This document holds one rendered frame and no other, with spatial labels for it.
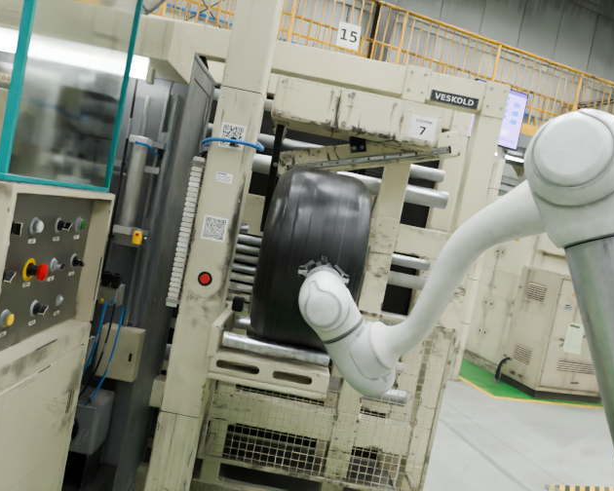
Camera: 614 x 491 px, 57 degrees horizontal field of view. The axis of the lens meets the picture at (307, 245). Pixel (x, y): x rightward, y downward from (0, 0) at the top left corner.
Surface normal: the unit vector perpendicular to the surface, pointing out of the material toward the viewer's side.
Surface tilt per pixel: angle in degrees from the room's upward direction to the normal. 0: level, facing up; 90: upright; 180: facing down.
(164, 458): 90
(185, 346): 90
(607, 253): 87
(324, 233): 71
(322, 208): 56
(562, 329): 90
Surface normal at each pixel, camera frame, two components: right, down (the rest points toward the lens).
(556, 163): -0.51, -0.22
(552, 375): 0.31, 0.11
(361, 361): -0.24, 0.29
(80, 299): 0.00, 0.05
